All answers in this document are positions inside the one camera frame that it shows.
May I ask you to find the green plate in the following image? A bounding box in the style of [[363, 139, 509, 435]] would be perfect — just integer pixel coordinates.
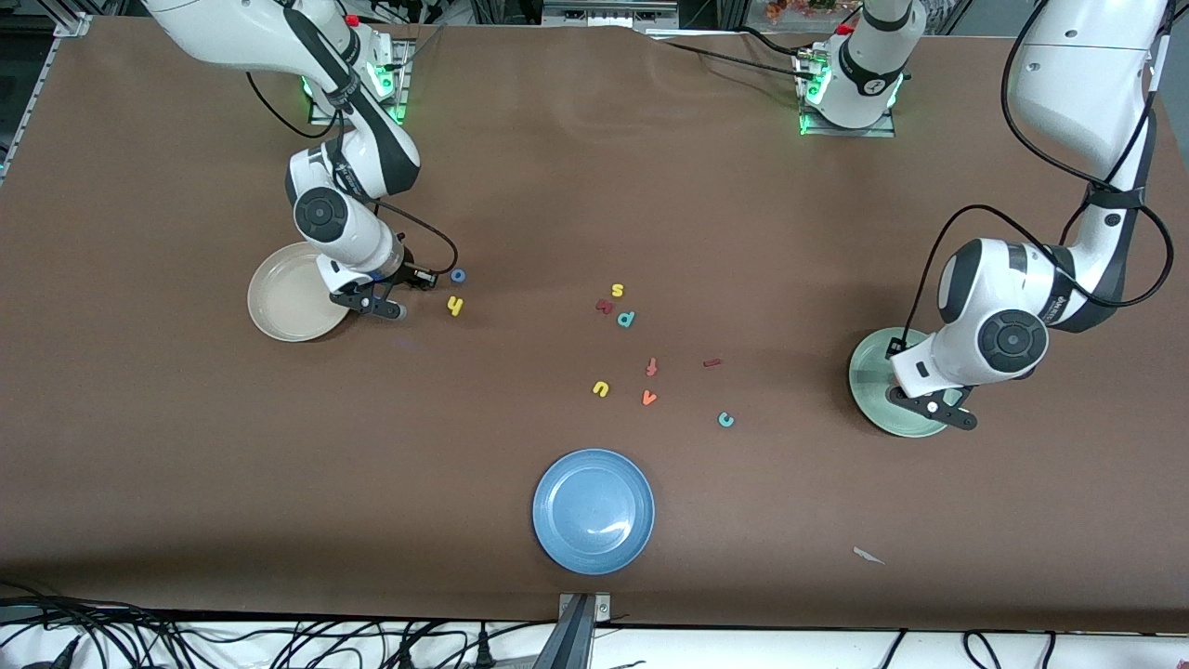
[[848, 327, 963, 439]]

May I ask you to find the beige plate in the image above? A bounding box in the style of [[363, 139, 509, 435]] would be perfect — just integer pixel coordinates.
[[248, 242, 352, 343]]

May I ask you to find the brown table cover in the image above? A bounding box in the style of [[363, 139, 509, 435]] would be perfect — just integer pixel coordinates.
[[0, 17, 1189, 635]]

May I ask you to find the blue plate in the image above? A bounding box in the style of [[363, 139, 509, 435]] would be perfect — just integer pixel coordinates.
[[532, 449, 656, 575]]

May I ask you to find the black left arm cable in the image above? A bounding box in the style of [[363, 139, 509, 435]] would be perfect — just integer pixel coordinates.
[[903, 0, 1176, 345]]

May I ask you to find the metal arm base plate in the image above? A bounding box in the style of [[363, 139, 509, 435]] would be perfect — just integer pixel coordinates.
[[797, 46, 897, 138], [307, 39, 412, 126]]

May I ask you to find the grey metal frame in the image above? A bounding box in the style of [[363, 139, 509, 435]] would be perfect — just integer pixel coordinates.
[[542, 0, 681, 27]]

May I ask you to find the black cable to arm base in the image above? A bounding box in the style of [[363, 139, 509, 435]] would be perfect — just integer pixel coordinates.
[[738, 26, 823, 59], [661, 39, 807, 72]]

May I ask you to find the grey metal bracket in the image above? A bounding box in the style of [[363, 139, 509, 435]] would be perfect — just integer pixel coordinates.
[[534, 593, 612, 669]]

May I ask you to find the aluminium frame profile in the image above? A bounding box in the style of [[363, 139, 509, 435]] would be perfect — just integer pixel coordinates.
[[0, 0, 94, 182]]

